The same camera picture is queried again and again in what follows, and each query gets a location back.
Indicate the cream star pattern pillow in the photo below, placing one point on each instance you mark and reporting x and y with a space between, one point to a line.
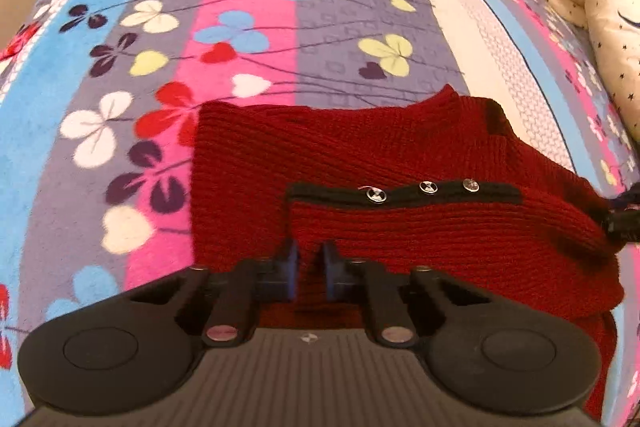
613 29

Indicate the red knit cardigan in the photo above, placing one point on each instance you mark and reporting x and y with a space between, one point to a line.
444 183

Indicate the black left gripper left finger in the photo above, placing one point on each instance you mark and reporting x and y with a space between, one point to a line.
250 285

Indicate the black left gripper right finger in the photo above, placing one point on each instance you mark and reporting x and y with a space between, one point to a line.
375 291

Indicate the colourful floral bed blanket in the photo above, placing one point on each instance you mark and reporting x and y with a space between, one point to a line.
99 112

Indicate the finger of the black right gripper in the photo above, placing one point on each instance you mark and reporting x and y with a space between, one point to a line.
620 218

